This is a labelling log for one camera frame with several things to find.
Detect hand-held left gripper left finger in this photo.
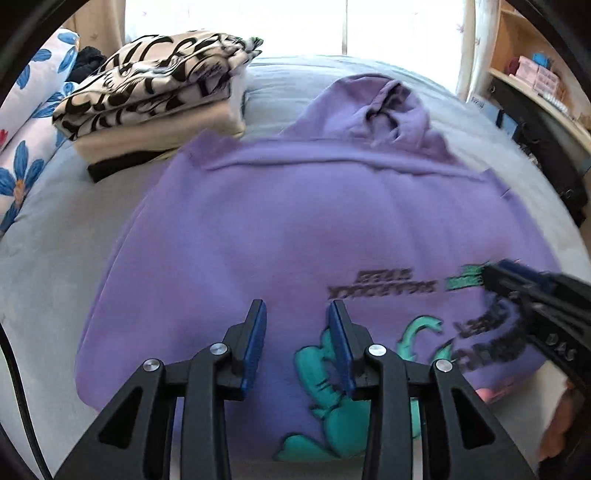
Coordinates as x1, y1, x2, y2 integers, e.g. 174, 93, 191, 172
53, 300, 267, 480

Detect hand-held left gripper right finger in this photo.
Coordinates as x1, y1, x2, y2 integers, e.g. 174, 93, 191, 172
327, 300, 539, 480

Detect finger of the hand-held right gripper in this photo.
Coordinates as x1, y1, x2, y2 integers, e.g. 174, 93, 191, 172
481, 265, 550, 319
499, 259, 561, 289

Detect purple zip hoodie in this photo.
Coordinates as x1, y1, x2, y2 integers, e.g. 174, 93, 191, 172
75, 75, 561, 462

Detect person's right hand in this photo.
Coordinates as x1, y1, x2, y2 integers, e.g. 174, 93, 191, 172
538, 392, 575, 462

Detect pink storage drawers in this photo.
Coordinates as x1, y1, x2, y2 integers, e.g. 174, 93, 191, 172
508, 55, 561, 93

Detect bed with blue-grey cover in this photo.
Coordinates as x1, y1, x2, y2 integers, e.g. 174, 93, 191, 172
0, 55, 591, 480

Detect beige curtain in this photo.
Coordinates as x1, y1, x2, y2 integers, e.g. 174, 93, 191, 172
455, 0, 497, 102
74, 0, 127, 51

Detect wooden shelf unit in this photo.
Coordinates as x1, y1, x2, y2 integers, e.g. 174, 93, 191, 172
485, 0, 591, 153

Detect cream folded garment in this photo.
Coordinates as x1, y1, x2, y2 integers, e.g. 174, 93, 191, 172
74, 78, 250, 163

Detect black white printed folded garment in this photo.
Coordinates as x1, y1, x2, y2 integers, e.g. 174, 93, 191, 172
52, 30, 264, 141

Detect blue floral rolled quilt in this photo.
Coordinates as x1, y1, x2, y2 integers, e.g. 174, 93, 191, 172
0, 28, 80, 236

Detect dark cloth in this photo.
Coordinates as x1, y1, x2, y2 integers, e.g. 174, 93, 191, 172
71, 45, 109, 79

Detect black cable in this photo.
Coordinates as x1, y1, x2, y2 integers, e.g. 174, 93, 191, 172
0, 323, 54, 480

